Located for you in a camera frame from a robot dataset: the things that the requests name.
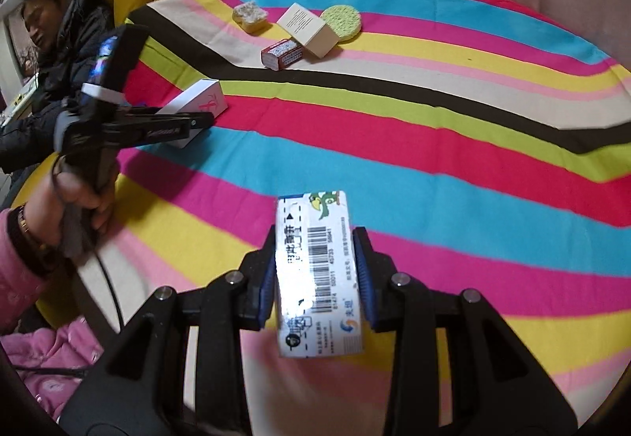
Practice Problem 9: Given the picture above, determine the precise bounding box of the striped colourful bed cloth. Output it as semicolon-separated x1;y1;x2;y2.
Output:
14;0;631;436

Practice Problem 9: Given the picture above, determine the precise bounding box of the person in black jacket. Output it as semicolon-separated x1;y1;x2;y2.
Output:
1;0;114;174

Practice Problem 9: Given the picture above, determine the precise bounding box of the long white box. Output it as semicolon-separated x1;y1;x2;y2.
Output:
149;79;228;148

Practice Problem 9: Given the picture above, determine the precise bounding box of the yellow scrub sponge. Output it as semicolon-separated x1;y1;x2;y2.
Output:
232;1;269;34

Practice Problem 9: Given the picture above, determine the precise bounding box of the left pink sleeve forearm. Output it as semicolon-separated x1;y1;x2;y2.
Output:
1;206;64;335

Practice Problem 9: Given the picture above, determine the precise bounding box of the white barcode medicine box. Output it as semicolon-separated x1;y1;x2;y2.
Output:
275;190;362;359

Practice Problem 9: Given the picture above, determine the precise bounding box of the red white small box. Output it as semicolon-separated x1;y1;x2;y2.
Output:
260;38;304;71

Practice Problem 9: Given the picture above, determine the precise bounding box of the cream text-printed box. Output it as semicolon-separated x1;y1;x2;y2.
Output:
277;3;339;59

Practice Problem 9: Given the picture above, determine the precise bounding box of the left tracker phone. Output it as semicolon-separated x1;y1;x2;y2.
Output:
81;24;149;106

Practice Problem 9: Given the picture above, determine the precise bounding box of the green round sponge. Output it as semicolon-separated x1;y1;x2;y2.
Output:
321;4;362;43

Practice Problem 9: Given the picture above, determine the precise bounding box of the pink patterned quilt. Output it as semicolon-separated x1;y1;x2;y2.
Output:
1;316;103;420

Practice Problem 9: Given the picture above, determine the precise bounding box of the person left hand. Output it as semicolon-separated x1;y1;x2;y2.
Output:
22;160;120;247

